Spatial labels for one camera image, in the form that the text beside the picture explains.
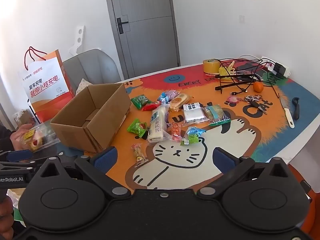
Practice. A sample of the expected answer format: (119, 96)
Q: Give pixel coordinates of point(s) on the yellow plastic bag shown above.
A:
(226, 70)

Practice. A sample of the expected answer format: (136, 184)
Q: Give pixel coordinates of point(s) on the small clear nut packet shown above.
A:
(138, 152)

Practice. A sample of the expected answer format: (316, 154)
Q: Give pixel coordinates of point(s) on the green striped cake packet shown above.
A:
(215, 113)

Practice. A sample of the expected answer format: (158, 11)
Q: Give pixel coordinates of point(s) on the patterned cushion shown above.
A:
(82, 86)

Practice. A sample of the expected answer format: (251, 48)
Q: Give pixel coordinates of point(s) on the long white snack packet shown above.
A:
(157, 123)

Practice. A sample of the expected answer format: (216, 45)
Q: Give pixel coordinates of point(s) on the white cake packet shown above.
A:
(192, 112)

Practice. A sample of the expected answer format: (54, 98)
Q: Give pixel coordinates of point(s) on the red snack packet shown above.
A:
(151, 106)

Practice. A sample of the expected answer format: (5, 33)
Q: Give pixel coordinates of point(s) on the black peeler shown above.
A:
(296, 108)

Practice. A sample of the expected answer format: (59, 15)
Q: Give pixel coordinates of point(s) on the person's left hand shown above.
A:
(5, 211)

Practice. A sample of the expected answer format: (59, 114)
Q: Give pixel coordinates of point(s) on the purple snack packet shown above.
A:
(172, 93)

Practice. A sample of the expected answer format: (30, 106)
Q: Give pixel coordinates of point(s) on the orange tangerine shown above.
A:
(258, 87)

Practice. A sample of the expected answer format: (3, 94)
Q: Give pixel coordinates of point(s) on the blue and green snack packet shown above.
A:
(192, 135)

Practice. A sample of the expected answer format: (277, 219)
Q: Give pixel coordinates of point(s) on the white wall bracket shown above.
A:
(78, 38)

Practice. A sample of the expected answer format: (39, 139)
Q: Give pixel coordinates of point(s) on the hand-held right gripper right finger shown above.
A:
(222, 159)

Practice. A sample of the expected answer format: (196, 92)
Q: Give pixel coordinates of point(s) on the green packet with red print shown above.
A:
(137, 127)

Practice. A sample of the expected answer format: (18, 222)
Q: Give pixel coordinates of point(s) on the bunch of keys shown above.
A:
(255, 102)

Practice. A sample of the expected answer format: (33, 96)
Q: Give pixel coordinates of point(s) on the clear packet with orange print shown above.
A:
(176, 131)

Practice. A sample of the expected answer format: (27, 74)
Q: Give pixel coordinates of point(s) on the grey door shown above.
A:
(147, 30)

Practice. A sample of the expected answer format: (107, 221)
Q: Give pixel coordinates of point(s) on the black charger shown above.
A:
(278, 68)

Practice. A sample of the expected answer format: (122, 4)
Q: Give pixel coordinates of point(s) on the orange and white paper bag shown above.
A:
(46, 85)

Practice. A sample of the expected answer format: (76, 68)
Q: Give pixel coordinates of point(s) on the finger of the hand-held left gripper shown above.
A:
(16, 155)

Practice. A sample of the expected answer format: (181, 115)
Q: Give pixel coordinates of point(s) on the small brown box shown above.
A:
(23, 116)

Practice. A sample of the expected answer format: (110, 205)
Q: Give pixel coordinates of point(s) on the long biscuit packet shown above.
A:
(177, 102)

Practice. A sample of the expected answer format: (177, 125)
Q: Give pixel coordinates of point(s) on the yellow tape roll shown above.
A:
(210, 66)

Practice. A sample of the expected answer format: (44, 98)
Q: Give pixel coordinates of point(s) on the white power strip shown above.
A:
(267, 61)

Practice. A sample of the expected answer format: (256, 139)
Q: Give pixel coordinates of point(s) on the dark flat pad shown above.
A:
(246, 66)

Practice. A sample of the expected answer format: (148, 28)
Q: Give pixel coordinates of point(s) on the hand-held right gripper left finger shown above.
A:
(107, 158)

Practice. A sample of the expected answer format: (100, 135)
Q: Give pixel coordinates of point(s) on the brown cardboard box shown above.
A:
(95, 115)

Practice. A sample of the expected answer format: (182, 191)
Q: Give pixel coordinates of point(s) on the grey chair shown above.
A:
(97, 65)

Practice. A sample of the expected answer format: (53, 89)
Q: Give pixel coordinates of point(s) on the clear plastic snack packet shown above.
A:
(37, 137)

